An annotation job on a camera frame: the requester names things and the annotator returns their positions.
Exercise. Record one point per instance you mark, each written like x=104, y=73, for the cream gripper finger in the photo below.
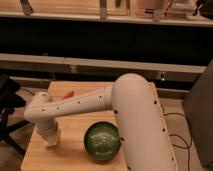
x=51, y=139

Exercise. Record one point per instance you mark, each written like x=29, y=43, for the orange carrot toy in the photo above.
x=68, y=95

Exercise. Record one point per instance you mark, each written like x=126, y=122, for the black office chair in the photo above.
x=15, y=132

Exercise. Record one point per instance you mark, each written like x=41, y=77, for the wooden table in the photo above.
x=69, y=153

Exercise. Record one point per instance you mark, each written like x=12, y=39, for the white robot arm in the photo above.
x=146, y=142

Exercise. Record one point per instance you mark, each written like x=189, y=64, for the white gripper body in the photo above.
x=46, y=126

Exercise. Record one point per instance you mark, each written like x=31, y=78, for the green ceramic bowl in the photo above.
x=102, y=141

